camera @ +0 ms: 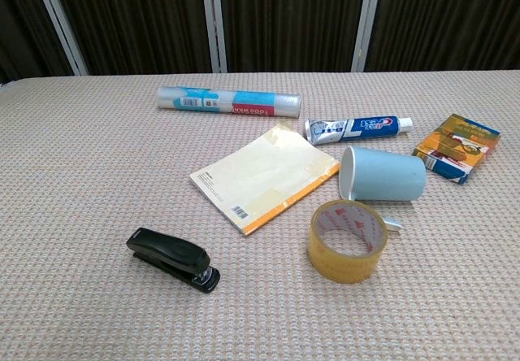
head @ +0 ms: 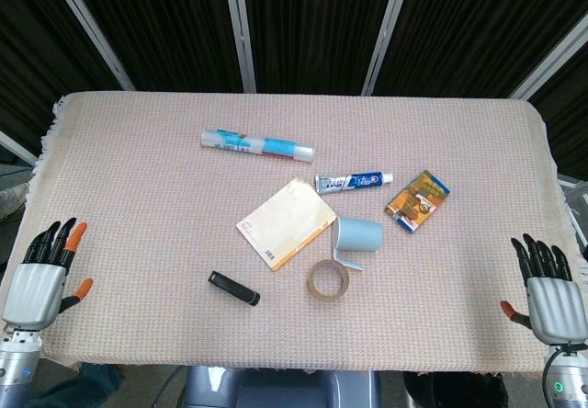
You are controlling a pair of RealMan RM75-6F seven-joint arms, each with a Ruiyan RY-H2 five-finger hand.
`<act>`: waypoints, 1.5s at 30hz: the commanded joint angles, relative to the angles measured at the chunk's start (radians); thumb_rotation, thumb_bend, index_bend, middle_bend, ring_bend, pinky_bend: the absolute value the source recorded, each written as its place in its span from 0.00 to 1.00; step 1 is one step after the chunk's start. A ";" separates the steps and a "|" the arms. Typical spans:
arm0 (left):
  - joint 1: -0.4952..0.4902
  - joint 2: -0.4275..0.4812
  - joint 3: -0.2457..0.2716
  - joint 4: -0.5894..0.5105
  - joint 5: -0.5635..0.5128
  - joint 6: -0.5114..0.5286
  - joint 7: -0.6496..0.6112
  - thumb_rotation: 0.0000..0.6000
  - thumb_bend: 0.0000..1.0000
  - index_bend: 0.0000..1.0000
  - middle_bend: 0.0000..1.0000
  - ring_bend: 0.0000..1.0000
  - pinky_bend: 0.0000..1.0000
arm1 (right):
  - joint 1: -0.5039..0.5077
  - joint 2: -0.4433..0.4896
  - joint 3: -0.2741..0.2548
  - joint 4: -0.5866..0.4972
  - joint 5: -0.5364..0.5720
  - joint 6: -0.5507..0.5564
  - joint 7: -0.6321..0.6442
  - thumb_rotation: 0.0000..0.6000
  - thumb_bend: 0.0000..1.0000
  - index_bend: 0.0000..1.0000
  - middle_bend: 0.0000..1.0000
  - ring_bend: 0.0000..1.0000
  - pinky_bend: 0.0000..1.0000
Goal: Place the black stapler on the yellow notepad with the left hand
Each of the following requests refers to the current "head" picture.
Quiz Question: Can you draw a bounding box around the clear packing tape roll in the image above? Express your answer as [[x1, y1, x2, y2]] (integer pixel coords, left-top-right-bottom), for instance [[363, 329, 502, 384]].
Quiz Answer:
[[306, 258, 351, 300]]

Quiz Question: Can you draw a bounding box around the grey metal partition post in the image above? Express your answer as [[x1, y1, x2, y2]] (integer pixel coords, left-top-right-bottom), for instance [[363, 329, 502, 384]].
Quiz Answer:
[[0, 130, 39, 166], [361, 0, 415, 96], [508, 24, 588, 101], [222, 0, 257, 94], [44, 0, 135, 92]]

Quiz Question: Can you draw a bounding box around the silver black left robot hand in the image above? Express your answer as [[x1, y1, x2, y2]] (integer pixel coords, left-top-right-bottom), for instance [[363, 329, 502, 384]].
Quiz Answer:
[[0, 217, 95, 334]]

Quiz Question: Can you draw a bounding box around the dark fabric partition panel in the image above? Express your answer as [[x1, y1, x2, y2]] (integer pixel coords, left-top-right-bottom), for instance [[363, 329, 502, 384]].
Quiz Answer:
[[371, 0, 588, 99], [241, 0, 401, 95], [0, 0, 128, 164], [63, 0, 245, 93], [527, 56, 588, 182]]

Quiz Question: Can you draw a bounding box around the black stapler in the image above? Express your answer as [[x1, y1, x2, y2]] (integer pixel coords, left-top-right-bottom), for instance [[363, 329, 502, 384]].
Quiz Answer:
[[209, 270, 261, 308]]

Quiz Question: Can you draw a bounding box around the beige woven tablecloth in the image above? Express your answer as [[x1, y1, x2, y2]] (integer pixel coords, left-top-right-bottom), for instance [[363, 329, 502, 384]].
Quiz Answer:
[[0, 91, 588, 375]]

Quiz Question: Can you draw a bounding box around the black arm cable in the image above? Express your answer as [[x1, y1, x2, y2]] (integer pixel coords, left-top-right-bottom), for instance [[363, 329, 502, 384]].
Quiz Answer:
[[541, 346, 567, 384]]

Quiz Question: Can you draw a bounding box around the blue white toothpaste tube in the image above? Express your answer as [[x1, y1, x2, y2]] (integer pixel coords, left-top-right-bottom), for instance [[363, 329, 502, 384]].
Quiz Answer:
[[313, 172, 395, 197]]

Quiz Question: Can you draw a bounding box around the light blue cup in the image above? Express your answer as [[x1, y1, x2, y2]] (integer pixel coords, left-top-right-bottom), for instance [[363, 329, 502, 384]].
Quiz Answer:
[[329, 216, 384, 272]]

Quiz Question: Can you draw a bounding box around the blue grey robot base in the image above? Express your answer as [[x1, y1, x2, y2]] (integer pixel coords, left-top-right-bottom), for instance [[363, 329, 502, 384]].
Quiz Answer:
[[183, 365, 382, 408]]

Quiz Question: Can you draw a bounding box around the clear cling wrap roll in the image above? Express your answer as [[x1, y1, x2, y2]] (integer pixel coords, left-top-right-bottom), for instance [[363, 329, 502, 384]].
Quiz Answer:
[[200, 127, 317, 164]]

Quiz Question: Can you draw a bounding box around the orange printed cardboard box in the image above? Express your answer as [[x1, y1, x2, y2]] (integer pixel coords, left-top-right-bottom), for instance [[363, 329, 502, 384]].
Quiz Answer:
[[385, 168, 452, 233]]

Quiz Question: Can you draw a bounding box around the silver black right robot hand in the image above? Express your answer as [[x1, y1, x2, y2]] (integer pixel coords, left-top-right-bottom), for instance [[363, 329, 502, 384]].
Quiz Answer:
[[499, 232, 588, 347]]

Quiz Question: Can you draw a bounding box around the yellow and white notepad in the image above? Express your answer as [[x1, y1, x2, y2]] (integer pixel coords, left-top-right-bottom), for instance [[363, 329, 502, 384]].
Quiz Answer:
[[235, 176, 339, 272]]

